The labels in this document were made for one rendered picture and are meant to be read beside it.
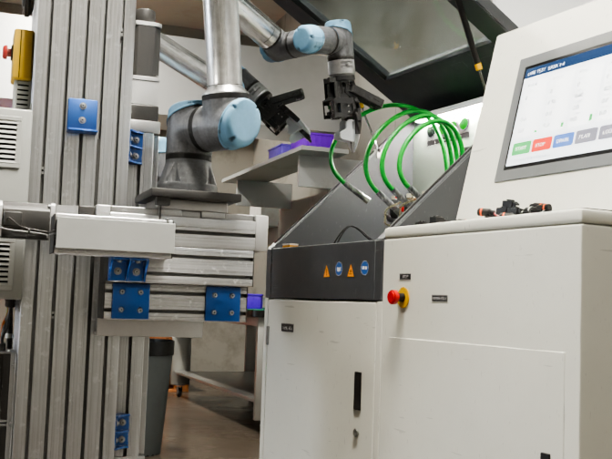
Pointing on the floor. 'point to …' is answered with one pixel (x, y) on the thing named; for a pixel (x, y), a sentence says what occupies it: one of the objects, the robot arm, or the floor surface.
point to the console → (504, 302)
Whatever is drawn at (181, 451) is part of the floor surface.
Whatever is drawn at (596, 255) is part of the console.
